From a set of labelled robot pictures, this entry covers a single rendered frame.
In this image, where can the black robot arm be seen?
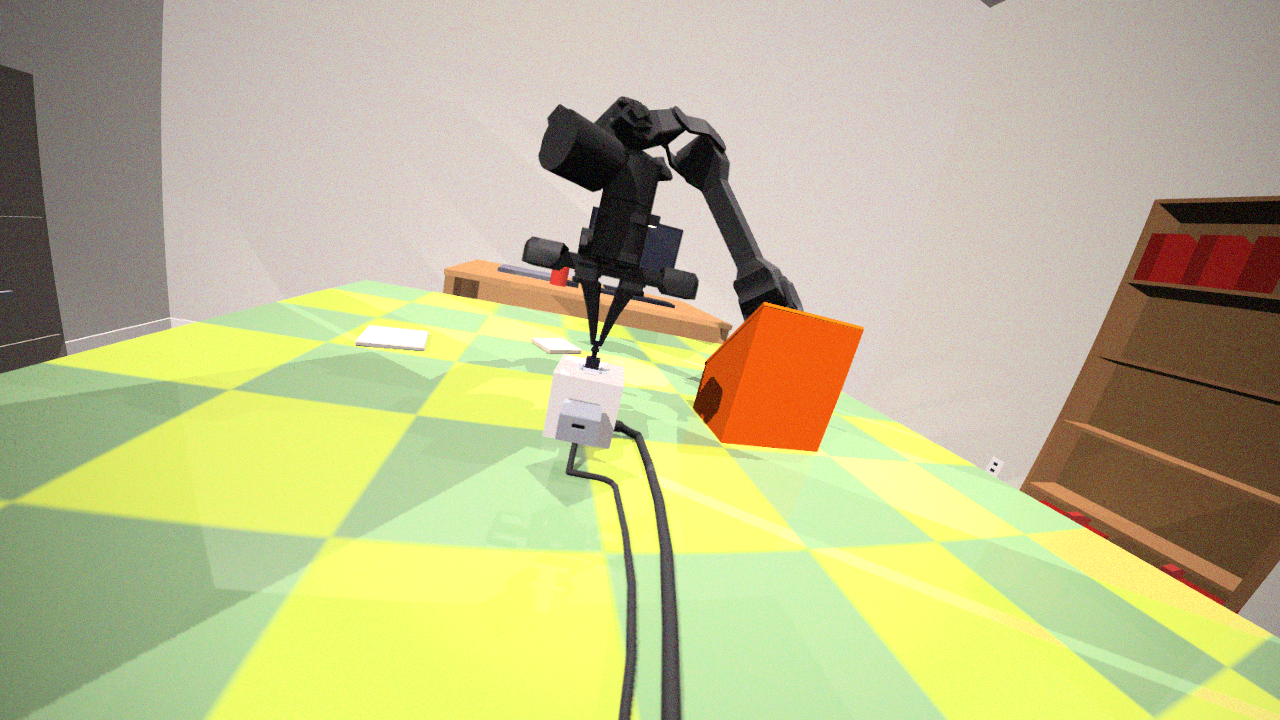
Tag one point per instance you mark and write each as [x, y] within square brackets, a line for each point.
[608, 154]

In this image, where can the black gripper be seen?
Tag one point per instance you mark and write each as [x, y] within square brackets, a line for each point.
[618, 239]

